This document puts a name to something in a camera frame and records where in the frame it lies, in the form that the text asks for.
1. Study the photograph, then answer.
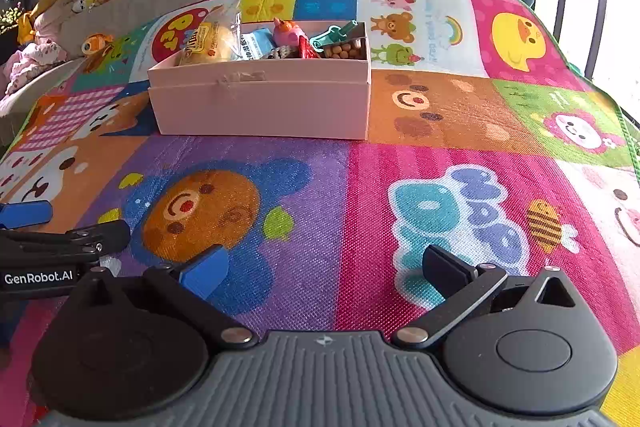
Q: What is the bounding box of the blue face mask packet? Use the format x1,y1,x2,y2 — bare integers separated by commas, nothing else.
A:
237,29,276,60

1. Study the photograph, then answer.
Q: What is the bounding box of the packaged yellow bread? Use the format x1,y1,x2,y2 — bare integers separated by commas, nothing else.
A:
177,4,243,66

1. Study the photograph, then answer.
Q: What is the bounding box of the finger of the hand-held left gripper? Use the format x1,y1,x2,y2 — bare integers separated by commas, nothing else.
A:
0,221,132,264
0,202,53,229

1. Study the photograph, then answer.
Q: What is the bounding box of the colourful cartoon play mat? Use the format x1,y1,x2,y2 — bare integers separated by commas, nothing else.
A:
0,0,640,427

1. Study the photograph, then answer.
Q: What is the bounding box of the orange fish plush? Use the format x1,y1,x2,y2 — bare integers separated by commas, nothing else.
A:
80,33,114,58

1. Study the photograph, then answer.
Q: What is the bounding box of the pink cardboard box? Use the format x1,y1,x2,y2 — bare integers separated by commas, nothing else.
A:
147,21,373,142

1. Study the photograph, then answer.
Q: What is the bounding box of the pink pig toy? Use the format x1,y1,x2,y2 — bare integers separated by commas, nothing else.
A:
272,18,306,48

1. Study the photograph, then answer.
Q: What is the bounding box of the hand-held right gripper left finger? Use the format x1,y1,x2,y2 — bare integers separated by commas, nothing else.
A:
75,244,253,350

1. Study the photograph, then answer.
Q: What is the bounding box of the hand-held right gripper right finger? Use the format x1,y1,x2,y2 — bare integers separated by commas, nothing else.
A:
392,244,583,350

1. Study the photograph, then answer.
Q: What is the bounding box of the teal plastic toy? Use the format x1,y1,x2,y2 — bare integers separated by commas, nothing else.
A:
309,21,360,50

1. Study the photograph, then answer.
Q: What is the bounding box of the pink doll plush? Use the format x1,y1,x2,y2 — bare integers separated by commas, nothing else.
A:
2,39,68,94

